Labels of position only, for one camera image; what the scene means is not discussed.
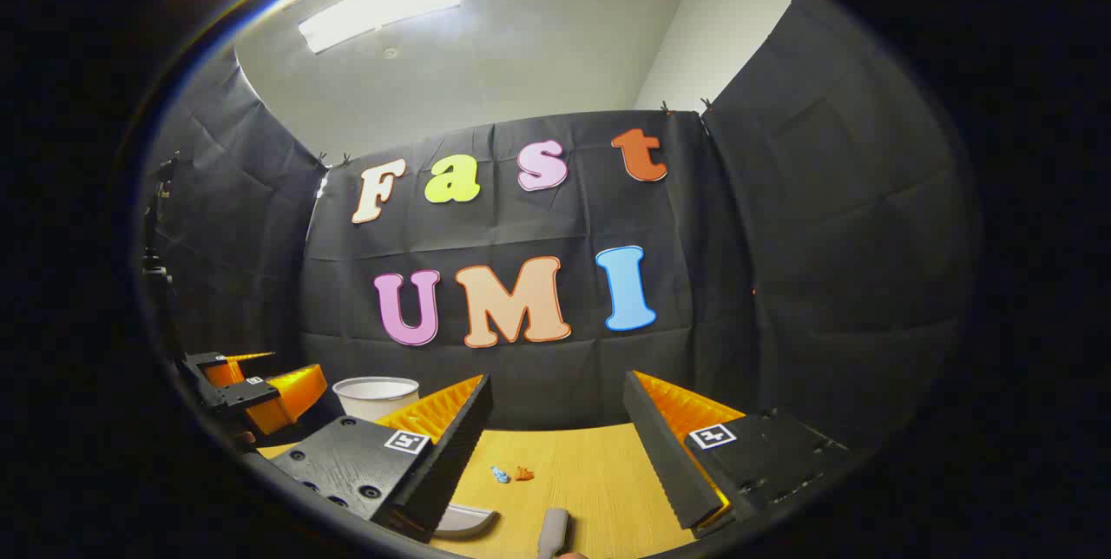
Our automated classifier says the ceiling light panel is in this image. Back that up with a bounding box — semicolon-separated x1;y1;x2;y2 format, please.
298;0;463;55

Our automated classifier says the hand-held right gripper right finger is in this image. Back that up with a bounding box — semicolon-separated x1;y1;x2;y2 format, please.
621;370;858;540

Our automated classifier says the wooden desktop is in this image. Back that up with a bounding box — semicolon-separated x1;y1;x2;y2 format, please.
256;423;747;559

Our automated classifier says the small grey broom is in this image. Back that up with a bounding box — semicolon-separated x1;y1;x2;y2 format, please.
536;507;572;559

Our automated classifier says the grey plastic dustpan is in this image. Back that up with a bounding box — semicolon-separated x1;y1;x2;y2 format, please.
432;503;501;541

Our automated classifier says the black backdrop cloth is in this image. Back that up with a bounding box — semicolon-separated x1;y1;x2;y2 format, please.
139;0;982;456

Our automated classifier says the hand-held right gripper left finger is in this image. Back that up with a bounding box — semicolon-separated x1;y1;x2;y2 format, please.
269;372;496;544

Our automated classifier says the white ribbed garbage bin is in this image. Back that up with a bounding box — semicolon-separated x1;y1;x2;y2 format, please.
332;377;422;424

